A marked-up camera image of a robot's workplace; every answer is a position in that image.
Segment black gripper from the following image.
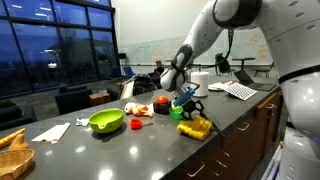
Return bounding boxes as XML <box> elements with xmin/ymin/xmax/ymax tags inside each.
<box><xmin>181</xmin><ymin>98</ymin><xmax>207</xmax><ymax>122</ymax></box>

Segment yellow knitted cloth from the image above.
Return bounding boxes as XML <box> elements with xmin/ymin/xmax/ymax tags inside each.
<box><xmin>176</xmin><ymin>114</ymin><xmax>214</xmax><ymax>142</ymax></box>

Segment small green bowl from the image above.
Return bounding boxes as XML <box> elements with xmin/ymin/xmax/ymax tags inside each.
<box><xmin>168</xmin><ymin>105</ymin><xmax>186</xmax><ymax>121</ymax></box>

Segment white cylinder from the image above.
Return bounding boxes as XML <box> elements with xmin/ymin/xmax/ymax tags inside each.
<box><xmin>190</xmin><ymin>70</ymin><xmax>210</xmax><ymax>98</ymax></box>

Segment stack of white papers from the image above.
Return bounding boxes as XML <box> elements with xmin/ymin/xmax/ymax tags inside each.
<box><xmin>208</xmin><ymin>80</ymin><xmax>234</xmax><ymax>92</ymax></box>

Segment orange ball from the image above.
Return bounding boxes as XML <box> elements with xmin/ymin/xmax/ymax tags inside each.
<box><xmin>155</xmin><ymin>95</ymin><xmax>170</xmax><ymax>106</ymax></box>

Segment brown wooden cabinet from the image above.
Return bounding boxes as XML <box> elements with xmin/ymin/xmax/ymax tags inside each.
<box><xmin>166</xmin><ymin>87</ymin><xmax>284</xmax><ymax>180</ymax></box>

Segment white computer keyboard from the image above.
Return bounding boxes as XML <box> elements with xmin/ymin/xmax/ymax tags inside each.
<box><xmin>223</xmin><ymin>82</ymin><xmax>258</xmax><ymax>101</ymax></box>

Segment dark blue armchair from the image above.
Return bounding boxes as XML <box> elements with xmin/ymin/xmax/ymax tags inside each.
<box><xmin>148</xmin><ymin>66</ymin><xmax>171</xmax><ymax>84</ymax></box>

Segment orange plush toy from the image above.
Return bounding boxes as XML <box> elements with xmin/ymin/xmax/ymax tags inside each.
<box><xmin>124</xmin><ymin>101</ymin><xmax>155</xmax><ymax>118</ymax></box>

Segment black office chair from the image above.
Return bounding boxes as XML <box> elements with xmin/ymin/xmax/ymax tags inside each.
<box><xmin>214</xmin><ymin>53</ymin><xmax>236</xmax><ymax>77</ymax></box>

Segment black grey backpack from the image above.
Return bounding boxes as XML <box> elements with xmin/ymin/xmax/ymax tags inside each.
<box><xmin>132</xmin><ymin>73</ymin><xmax>158</xmax><ymax>96</ymax></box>

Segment dark open laptop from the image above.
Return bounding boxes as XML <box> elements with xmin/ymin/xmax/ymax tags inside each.
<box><xmin>233</xmin><ymin>69</ymin><xmax>278</xmax><ymax>93</ymax></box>

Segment dark round cafe table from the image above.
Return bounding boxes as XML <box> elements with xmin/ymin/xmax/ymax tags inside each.
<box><xmin>232</xmin><ymin>57</ymin><xmax>256</xmax><ymax>71</ymax></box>

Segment blue chair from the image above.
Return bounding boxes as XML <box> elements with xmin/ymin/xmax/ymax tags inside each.
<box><xmin>122</xmin><ymin>65</ymin><xmax>137</xmax><ymax>79</ymax></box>

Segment lime green spouted bowl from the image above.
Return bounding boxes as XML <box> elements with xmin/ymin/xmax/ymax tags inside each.
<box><xmin>88</xmin><ymin>107</ymin><xmax>125</xmax><ymax>135</ymax></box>

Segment white blue flat boards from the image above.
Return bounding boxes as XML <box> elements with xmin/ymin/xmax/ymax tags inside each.
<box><xmin>261</xmin><ymin>141</ymin><xmax>284</xmax><ymax>180</ymax></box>

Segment brown wooden box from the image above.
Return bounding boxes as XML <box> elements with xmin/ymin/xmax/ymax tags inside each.
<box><xmin>88</xmin><ymin>89</ymin><xmax>112</xmax><ymax>108</ymax></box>

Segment crumpled white wrapper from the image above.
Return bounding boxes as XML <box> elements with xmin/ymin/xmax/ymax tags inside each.
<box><xmin>75</xmin><ymin>116</ymin><xmax>90</xmax><ymax>127</ymax></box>

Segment dark blue sofa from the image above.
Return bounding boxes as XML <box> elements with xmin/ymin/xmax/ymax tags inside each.
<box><xmin>54</xmin><ymin>84</ymin><xmax>93</xmax><ymax>115</ymax></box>
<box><xmin>0</xmin><ymin>99</ymin><xmax>38</xmax><ymax>131</ymax></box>

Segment tan toy gourd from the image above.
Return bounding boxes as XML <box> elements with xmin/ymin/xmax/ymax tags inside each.
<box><xmin>7</xmin><ymin>132</ymin><xmax>30</xmax><ymax>150</ymax></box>

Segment woven wicker basket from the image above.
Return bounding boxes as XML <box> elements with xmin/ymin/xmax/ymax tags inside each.
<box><xmin>0</xmin><ymin>147</ymin><xmax>36</xmax><ymax>180</ymax></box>

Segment orange toy carrot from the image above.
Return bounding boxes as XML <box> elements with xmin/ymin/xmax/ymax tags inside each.
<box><xmin>0</xmin><ymin>126</ymin><xmax>27</xmax><ymax>149</ymax></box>

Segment red short-handled measuring cup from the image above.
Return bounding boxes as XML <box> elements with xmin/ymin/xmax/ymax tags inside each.
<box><xmin>130</xmin><ymin>118</ymin><xmax>154</xmax><ymax>130</ymax></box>

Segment white wall whiteboard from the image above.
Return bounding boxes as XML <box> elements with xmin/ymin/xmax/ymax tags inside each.
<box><xmin>119</xmin><ymin>28</ymin><xmax>273</xmax><ymax>66</ymax></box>

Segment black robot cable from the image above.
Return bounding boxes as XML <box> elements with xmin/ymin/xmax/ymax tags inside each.
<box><xmin>186</xmin><ymin>29</ymin><xmax>234</xmax><ymax>69</ymax></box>

